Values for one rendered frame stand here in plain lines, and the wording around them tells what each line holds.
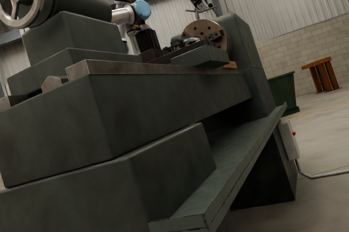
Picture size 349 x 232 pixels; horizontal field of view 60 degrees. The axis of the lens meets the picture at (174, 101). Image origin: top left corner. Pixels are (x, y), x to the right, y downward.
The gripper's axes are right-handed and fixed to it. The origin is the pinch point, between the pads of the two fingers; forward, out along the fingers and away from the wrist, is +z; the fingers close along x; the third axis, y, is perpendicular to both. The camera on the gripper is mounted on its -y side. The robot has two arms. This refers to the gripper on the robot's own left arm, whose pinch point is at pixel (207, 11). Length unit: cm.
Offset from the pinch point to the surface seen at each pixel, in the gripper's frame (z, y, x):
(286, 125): 92, -24, -6
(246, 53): 38.8, 1.7, 3.8
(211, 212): 80, 150, 0
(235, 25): 19.9, 2.5, 9.0
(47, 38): 31, 143, -15
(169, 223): 78, 153, -7
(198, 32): 12.6, 18.3, -9.5
